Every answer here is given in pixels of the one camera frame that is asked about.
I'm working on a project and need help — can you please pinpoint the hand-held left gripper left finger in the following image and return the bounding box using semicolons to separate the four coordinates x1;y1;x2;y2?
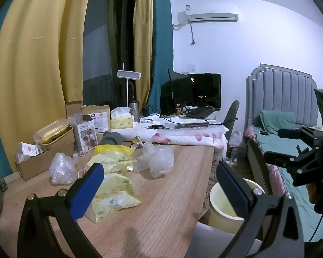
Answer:
17;163;105;258

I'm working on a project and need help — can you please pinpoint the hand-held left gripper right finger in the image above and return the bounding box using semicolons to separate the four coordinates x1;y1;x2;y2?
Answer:
216;162;304;258

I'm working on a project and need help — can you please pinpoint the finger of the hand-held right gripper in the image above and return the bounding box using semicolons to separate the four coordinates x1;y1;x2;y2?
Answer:
263;145;323;187
277;126;323;151

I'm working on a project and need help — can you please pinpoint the pale yellow trash bin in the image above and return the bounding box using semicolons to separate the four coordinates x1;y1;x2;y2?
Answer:
208;178;266;234

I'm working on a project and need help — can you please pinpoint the yellow tissue packet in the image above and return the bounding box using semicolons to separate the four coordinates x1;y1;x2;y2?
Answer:
86;150;137;175
98;173;135;194
85;188;142;223

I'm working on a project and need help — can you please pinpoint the clear plastic bag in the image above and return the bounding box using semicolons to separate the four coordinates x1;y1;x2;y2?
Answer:
133;139;175;178
48;152;77;185

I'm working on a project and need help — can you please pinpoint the yellow plastic bag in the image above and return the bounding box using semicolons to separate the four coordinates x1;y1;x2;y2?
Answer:
94;144;135;156

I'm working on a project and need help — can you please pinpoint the bed with green sheet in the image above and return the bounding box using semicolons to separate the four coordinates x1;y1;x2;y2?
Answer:
244;126;323;244

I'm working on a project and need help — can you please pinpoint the green pillow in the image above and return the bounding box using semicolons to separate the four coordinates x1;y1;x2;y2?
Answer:
259;110;297;135

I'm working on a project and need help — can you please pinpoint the grey padded headboard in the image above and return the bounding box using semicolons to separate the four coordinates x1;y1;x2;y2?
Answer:
246;64;318;129

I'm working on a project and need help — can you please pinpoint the white bag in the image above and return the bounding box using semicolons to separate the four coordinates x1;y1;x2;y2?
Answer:
228;131;244;151

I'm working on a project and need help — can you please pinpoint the white product box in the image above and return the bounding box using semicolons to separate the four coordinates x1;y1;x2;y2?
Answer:
74;120;99;152

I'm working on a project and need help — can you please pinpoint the light grey seat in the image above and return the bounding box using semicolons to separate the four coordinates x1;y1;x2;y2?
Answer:
185;222;262;258

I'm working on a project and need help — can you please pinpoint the brown cardboard box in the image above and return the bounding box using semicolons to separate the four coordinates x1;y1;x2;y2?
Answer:
15;101;82;181

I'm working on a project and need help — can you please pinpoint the grey cloth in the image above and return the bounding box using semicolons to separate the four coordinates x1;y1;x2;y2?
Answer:
99;131;126;146

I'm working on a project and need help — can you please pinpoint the grey chair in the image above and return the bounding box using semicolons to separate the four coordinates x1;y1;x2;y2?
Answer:
222;100;240;140

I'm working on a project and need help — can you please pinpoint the takeaway container with clear lid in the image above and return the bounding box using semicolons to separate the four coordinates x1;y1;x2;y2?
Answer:
33;118;74;151

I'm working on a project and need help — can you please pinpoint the crumpled snack wrapper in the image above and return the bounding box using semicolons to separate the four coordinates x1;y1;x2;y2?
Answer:
130;137;144;150

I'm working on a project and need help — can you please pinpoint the small white packet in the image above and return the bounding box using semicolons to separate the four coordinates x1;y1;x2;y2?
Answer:
16;142;45;162

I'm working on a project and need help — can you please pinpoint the floral white tablecloth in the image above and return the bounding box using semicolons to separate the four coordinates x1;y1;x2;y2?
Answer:
125;114;229;165

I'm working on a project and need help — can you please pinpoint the brown paper bag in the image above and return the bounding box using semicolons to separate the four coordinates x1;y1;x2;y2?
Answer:
81;105;111;135

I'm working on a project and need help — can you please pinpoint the yellow tissue box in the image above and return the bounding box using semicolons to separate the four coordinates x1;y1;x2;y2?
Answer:
110;107;134;129

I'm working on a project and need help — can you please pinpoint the black flat device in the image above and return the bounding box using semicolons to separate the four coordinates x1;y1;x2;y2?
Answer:
175;122;210;129

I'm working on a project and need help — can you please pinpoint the black keyboard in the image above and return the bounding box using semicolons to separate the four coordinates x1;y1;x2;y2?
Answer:
184;107;215;119

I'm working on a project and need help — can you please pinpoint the black flat monitor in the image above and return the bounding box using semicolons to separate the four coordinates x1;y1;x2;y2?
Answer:
188;73;222;111

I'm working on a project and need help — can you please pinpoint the steel thermos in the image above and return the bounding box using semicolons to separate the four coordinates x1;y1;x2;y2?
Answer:
129;98;140;123

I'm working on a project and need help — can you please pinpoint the black angled monitor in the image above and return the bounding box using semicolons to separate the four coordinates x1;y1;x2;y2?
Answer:
161;69;195;115

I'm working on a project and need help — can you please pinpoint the white desk lamp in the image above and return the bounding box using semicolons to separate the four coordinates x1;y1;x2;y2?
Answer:
117;63;141;108

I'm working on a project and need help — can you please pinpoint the wide yellow curtain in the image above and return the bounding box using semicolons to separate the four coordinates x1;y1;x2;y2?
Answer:
0;0;95;174

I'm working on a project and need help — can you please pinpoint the white air conditioner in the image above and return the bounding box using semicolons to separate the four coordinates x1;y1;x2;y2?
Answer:
173;5;239;31

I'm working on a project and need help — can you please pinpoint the dark window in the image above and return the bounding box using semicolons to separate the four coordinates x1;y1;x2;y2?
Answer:
82;0;137;108

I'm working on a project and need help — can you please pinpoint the narrow yellow curtain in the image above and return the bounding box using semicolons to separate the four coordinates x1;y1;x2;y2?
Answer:
133;0;154;109

